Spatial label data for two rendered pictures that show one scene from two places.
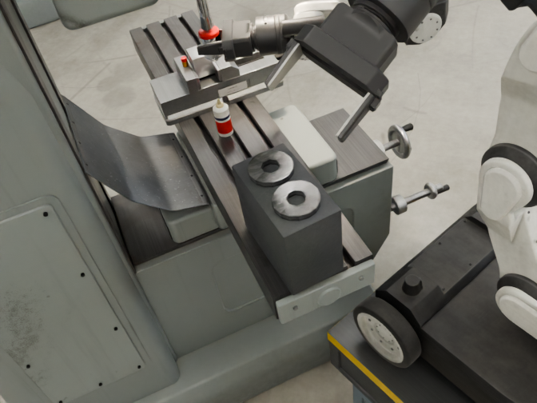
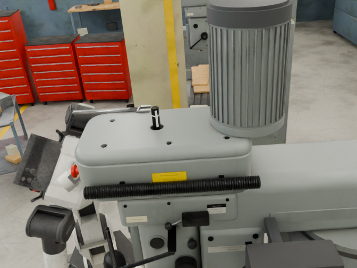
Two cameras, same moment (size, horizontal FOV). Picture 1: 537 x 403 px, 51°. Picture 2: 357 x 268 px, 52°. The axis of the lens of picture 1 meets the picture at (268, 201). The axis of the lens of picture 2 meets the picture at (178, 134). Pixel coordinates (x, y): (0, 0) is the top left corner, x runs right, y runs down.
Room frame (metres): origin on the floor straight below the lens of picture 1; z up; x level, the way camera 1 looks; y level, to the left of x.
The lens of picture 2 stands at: (2.02, 0.41, 2.37)
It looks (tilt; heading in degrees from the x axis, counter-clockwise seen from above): 29 degrees down; 198
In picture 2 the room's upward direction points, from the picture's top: 5 degrees counter-clockwise
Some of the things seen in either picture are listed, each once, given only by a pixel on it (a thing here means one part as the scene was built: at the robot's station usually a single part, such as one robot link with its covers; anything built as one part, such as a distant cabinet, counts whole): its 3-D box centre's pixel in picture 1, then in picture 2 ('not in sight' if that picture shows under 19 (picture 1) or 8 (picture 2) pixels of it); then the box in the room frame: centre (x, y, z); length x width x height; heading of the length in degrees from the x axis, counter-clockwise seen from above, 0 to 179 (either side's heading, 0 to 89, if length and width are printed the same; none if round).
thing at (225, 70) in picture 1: (221, 61); not in sight; (1.35, 0.06, 0.99); 0.12 x 0.06 x 0.04; 15
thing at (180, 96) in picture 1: (215, 75); not in sight; (1.34, 0.08, 0.96); 0.35 x 0.15 x 0.11; 105
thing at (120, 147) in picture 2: not in sight; (164, 150); (1.17, 0.08, 1.81); 0.47 x 0.26 x 0.16; 106
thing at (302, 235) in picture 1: (288, 216); not in sight; (0.75, -0.03, 1.00); 0.22 x 0.12 x 0.20; 20
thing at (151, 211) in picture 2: not in sight; (177, 186); (1.16, 0.11, 1.68); 0.34 x 0.24 x 0.10; 106
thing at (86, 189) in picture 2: not in sight; (171, 186); (1.31, 0.14, 1.79); 0.45 x 0.04 x 0.04; 106
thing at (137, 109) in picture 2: not in sight; (111, 110); (1.10, -0.11, 1.89); 0.24 x 0.04 x 0.01; 104
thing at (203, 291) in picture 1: (262, 241); not in sight; (1.18, 0.04, 0.40); 0.80 x 0.30 x 0.60; 106
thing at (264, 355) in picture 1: (203, 322); not in sight; (1.10, 0.31, 0.10); 1.20 x 0.60 x 0.20; 106
